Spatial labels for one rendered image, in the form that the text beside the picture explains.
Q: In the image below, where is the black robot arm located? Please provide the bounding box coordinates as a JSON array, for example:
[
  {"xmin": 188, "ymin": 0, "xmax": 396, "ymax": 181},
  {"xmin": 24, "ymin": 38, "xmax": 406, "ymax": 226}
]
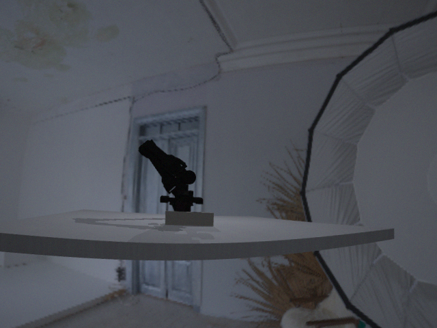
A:
[{"xmin": 138, "ymin": 140, "xmax": 196, "ymax": 202}]

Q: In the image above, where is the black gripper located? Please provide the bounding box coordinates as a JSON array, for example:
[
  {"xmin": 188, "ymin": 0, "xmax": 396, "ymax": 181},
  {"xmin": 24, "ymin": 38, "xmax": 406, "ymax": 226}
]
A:
[{"xmin": 160, "ymin": 184, "xmax": 203, "ymax": 212}]

